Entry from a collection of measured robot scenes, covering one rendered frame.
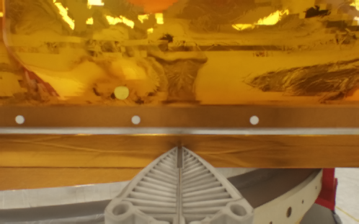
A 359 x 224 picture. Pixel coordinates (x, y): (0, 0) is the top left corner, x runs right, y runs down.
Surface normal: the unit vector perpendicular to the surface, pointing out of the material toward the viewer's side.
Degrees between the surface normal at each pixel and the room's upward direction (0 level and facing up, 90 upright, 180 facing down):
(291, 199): 90
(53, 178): 0
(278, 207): 90
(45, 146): 90
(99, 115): 90
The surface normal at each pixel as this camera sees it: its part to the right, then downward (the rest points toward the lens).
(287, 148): 0.00, 0.07
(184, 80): -0.02, 0.62
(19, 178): 0.00, -1.00
